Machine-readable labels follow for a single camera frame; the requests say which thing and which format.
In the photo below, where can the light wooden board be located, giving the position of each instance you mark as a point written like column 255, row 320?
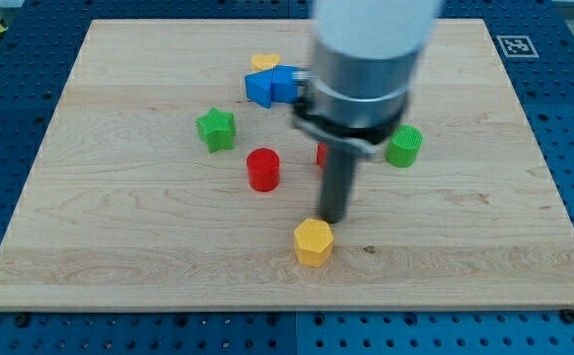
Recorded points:
column 125, row 210

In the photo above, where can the green cylinder block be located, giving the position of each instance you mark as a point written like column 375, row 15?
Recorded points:
column 404, row 146

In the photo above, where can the red cylinder block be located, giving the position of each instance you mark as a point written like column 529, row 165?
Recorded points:
column 263, row 166

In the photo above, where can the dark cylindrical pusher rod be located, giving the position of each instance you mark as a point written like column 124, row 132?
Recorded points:
column 338, row 176

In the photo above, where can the yellow hexagon block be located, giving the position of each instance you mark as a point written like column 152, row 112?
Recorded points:
column 313, row 241

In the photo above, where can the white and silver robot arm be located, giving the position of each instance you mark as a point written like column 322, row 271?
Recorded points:
column 356, row 86

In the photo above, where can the white fiducial marker tag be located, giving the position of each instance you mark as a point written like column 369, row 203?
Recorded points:
column 517, row 46

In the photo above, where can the yellow heart block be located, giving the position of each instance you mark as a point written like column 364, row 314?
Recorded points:
column 261, row 62

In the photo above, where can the blue triangle block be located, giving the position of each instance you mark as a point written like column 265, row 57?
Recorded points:
column 258, row 87

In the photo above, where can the red block behind rod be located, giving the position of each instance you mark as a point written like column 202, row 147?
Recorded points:
column 321, row 155

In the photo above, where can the blue pentagon block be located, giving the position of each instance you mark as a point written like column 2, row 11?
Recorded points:
column 283, row 85

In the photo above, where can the green star block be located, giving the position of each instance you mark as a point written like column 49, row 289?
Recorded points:
column 217, row 129

